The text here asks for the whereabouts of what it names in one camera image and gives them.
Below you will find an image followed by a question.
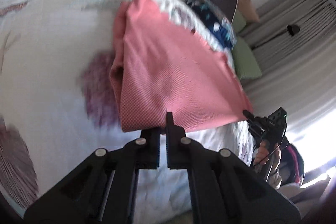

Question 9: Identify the person's right forearm sleeve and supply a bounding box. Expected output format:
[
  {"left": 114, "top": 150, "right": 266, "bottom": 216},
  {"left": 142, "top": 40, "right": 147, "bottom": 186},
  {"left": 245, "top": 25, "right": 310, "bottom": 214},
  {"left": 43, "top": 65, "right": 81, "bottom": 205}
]
[{"left": 265, "top": 139, "right": 306, "bottom": 191}]

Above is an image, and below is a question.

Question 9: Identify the white floral quilt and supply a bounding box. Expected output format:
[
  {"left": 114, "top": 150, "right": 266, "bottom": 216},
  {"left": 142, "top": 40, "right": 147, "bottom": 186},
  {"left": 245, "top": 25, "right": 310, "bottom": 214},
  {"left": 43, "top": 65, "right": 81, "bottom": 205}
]
[{"left": 0, "top": 0, "right": 263, "bottom": 224}]

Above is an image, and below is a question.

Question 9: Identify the navy fleece garment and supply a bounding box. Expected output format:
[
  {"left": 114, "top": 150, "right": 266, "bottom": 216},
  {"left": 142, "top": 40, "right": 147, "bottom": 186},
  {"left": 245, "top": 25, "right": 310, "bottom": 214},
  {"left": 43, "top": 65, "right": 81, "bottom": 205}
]
[{"left": 185, "top": 0, "right": 236, "bottom": 50}]

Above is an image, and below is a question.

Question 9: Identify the green pillow near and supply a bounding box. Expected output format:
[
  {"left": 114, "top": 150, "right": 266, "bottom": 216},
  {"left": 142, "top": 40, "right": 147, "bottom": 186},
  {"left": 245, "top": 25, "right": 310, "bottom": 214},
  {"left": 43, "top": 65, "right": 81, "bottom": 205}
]
[{"left": 231, "top": 36, "right": 262, "bottom": 80}]

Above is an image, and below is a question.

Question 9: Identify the green pillow far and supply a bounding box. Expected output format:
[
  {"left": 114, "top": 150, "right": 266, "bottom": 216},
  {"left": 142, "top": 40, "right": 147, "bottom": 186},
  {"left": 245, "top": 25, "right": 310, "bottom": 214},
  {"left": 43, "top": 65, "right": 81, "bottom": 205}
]
[{"left": 232, "top": 10, "right": 247, "bottom": 34}]

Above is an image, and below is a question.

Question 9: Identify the person's right hand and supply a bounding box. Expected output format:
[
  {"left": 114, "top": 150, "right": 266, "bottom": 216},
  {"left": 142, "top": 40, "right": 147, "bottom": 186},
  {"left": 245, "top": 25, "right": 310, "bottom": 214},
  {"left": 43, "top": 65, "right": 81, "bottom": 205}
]
[{"left": 253, "top": 141, "right": 269, "bottom": 166}]

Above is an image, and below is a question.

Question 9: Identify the grey curtain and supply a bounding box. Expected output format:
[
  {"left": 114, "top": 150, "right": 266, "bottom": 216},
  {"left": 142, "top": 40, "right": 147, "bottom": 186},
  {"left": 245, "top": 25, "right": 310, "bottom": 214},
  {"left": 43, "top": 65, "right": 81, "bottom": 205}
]
[{"left": 239, "top": 0, "right": 335, "bottom": 104}]

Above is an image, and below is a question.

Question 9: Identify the pink knit sweater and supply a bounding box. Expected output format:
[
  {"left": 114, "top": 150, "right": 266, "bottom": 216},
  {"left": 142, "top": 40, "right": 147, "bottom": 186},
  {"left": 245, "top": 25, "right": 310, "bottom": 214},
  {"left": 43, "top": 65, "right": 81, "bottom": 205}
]
[{"left": 109, "top": 0, "right": 252, "bottom": 132}]

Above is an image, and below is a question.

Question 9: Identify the peach pillow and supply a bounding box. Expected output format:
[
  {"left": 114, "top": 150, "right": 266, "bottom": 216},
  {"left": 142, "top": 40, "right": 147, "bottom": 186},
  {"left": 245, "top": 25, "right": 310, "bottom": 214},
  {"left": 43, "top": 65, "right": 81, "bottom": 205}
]
[{"left": 238, "top": 0, "right": 260, "bottom": 23}]

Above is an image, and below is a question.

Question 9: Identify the green pillow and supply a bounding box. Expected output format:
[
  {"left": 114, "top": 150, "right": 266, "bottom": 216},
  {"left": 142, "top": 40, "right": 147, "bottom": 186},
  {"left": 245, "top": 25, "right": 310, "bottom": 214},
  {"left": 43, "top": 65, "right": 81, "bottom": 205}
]
[
  {"left": 231, "top": 36, "right": 262, "bottom": 80},
  {"left": 232, "top": 10, "right": 247, "bottom": 34}
]

